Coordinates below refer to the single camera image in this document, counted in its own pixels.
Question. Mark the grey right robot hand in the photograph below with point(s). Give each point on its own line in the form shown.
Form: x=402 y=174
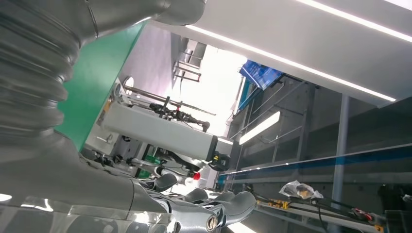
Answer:
x=64 y=186

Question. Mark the white grey machine stand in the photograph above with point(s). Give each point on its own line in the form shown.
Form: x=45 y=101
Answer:
x=154 y=132

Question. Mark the blue poster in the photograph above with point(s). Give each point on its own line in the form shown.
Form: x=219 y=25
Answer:
x=262 y=75

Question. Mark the clear plastic bag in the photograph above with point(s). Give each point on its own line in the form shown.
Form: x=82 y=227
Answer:
x=299 y=190

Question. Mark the white light strip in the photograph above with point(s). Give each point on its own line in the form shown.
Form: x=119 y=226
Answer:
x=289 y=62
x=354 y=19

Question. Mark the grey metal rail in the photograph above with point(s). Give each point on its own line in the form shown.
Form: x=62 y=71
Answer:
x=322 y=217

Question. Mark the grey metal post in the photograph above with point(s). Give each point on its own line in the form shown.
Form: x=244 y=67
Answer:
x=338 y=154

